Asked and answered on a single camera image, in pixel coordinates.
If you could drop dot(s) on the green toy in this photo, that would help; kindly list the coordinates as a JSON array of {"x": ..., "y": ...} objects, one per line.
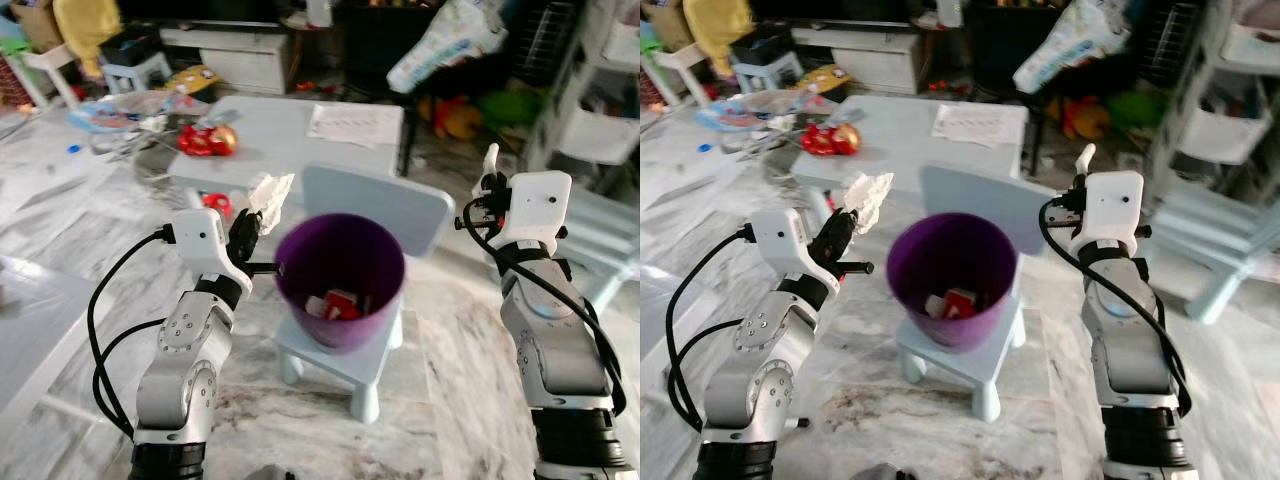
[
  {"x": 1135, "y": 108},
  {"x": 508, "y": 108}
]

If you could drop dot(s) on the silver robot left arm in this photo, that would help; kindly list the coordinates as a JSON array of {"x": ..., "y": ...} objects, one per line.
[
  {"x": 760, "y": 340},
  {"x": 190, "y": 340}
]

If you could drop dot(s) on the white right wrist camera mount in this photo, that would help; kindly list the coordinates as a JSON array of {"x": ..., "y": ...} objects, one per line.
[
  {"x": 540, "y": 205},
  {"x": 1115, "y": 205}
]

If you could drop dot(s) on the colourful baby bouncer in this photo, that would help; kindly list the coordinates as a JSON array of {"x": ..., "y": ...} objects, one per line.
[
  {"x": 140, "y": 110},
  {"x": 760, "y": 108}
]

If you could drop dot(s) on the low light blue table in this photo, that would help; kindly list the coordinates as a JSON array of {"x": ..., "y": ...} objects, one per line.
[
  {"x": 275, "y": 135},
  {"x": 900, "y": 135}
]

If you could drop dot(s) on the white storage shelf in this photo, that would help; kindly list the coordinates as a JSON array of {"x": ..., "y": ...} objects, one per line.
[
  {"x": 1225, "y": 130},
  {"x": 600, "y": 130}
]

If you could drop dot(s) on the white diaper pack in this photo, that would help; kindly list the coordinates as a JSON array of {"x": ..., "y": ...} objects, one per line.
[
  {"x": 1070, "y": 45},
  {"x": 445, "y": 45}
]

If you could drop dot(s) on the yellow cloth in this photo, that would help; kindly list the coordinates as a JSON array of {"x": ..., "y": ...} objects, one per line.
[
  {"x": 722, "y": 25},
  {"x": 85, "y": 25}
]

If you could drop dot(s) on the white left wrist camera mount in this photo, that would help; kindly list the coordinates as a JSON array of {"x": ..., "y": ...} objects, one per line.
[
  {"x": 200, "y": 240},
  {"x": 785, "y": 240}
]

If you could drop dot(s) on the small white stool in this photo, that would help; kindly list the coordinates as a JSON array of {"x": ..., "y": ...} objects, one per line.
[
  {"x": 762, "y": 70},
  {"x": 135, "y": 70}
]

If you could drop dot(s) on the small light blue chair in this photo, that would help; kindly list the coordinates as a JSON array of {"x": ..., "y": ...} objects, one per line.
[
  {"x": 605, "y": 225},
  {"x": 380, "y": 200},
  {"x": 1235, "y": 225},
  {"x": 990, "y": 195}
]

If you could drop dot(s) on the small red plastic item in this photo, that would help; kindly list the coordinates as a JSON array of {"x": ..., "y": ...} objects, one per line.
[{"x": 218, "y": 204}]

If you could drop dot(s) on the white printed paper sheet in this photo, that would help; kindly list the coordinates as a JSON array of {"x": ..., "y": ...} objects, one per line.
[
  {"x": 980, "y": 125},
  {"x": 355, "y": 125}
]

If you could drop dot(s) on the cream tissue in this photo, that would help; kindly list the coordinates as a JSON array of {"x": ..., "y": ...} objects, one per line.
[
  {"x": 270, "y": 195},
  {"x": 868, "y": 200}
]

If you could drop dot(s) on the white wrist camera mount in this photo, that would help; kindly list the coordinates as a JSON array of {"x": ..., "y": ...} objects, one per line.
[
  {"x": 200, "y": 240},
  {"x": 540, "y": 205},
  {"x": 785, "y": 240},
  {"x": 1115, "y": 205}
]

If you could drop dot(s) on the white low cabinet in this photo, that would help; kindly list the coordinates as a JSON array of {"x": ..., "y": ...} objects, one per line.
[
  {"x": 865, "y": 55},
  {"x": 235, "y": 55}
]

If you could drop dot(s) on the shiny red toy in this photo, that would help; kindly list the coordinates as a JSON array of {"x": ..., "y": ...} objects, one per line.
[
  {"x": 205, "y": 140},
  {"x": 828, "y": 140}
]

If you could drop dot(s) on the purple rubbish bin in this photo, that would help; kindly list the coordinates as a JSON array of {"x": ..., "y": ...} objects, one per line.
[
  {"x": 950, "y": 250},
  {"x": 340, "y": 250}
]

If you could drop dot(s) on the orange yellow toy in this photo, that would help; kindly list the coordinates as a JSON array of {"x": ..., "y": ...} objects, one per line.
[
  {"x": 1087, "y": 120},
  {"x": 458, "y": 120}
]

